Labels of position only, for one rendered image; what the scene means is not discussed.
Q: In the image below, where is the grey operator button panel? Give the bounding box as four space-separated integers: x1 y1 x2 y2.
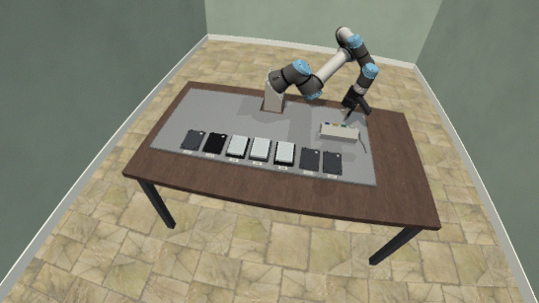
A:
319 122 362 143

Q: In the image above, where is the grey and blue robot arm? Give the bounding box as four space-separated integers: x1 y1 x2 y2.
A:
269 27 379 101

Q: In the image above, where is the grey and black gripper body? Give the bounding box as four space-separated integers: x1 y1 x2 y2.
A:
341 85 365 109

